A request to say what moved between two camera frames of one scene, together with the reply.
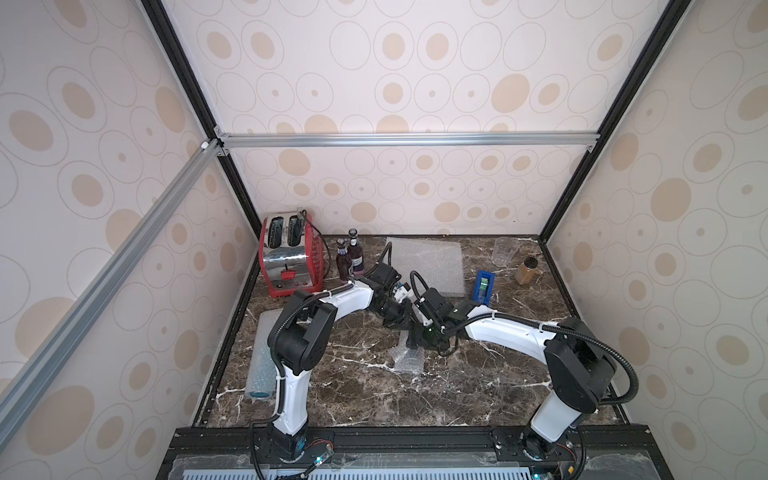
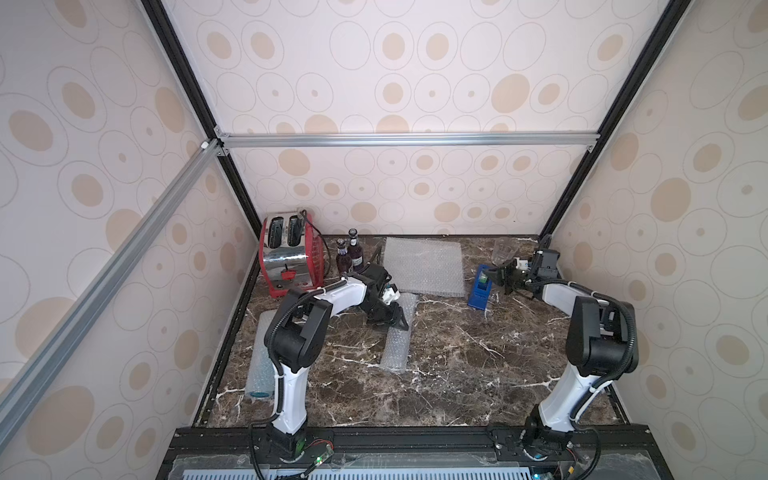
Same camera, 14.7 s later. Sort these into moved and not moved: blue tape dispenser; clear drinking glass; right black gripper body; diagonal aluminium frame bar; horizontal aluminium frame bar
Moved: right black gripper body
Not moved: blue tape dispenser; diagonal aluminium frame bar; horizontal aluminium frame bar; clear drinking glass
